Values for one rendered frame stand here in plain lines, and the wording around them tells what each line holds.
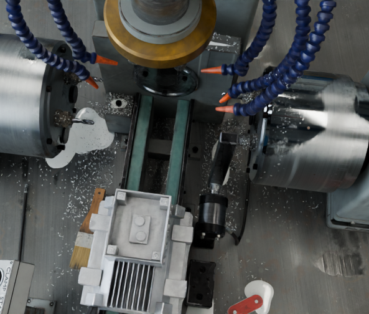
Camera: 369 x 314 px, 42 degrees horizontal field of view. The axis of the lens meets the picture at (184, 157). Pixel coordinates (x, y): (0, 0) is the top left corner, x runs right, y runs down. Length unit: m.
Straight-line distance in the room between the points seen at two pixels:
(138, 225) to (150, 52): 0.30
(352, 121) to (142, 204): 0.42
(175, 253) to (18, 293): 0.29
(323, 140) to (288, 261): 0.39
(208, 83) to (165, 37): 0.37
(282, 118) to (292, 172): 0.11
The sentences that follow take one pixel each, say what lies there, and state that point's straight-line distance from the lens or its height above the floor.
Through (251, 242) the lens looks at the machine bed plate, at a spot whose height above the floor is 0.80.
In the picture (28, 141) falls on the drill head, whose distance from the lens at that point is 1.00.
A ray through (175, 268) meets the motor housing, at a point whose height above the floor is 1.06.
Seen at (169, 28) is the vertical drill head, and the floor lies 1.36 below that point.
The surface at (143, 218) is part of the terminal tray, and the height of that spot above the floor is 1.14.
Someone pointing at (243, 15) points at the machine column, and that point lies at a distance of 1.09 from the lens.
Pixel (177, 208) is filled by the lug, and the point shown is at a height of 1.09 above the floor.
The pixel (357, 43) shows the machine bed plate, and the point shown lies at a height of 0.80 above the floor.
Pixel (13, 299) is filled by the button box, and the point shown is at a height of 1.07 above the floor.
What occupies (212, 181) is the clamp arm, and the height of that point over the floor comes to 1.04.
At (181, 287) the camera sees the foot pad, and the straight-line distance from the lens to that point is 0.91.
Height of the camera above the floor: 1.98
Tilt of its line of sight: 70 degrees down
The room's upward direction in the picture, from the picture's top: 6 degrees clockwise
